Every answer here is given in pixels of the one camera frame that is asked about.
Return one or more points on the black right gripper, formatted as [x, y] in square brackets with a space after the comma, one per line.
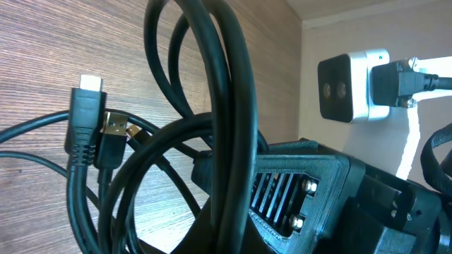
[308, 198]

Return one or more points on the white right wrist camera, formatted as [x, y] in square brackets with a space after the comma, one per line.
[344, 83]

